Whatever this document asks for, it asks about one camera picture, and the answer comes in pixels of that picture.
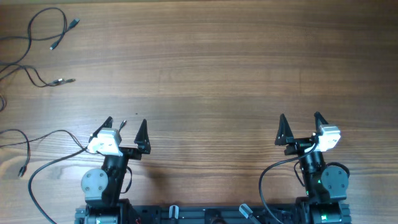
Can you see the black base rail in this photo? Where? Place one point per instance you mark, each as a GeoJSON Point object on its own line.
{"type": "Point", "coordinates": [285, 213]}

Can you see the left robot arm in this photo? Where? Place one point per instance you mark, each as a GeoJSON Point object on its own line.
{"type": "Point", "coordinates": [102, 187]}

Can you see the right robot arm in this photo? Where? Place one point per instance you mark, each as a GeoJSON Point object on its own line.
{"type": "Point", "coordinates": [325, 183]}

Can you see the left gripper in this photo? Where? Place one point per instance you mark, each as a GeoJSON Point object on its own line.
{"type": "Point", "coordinates": [141, 140]}

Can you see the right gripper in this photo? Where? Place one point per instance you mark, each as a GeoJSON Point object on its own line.
{"type": "Point", "coordinates": [285, 137]}

